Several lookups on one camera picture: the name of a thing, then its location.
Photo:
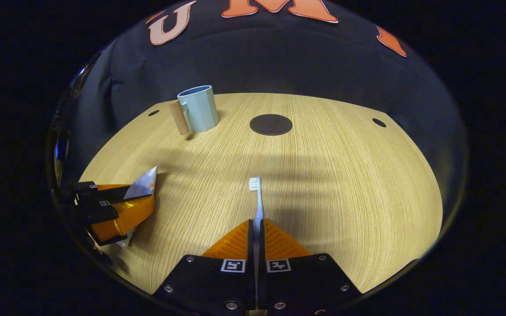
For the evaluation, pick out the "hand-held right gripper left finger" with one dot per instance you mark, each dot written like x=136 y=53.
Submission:
x=209 y=285

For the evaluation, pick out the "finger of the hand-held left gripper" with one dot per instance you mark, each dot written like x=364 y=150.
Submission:
x=121 y=194
x=121 y=219

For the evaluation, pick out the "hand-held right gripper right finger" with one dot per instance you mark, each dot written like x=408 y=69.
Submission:
x=301 y=285

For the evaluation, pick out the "white toothpaste tube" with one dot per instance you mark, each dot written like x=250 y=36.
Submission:
x=145 y=182

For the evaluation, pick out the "white toothbrush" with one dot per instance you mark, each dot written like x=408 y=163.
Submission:
x=259 y=206

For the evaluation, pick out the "light blue cup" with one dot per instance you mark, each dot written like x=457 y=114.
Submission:
x=202 y=109

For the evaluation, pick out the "dark round coaster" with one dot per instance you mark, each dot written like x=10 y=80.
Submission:
x=270 y=124

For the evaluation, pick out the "black backdrop cloth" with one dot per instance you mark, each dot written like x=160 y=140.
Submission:
x=279 y=61

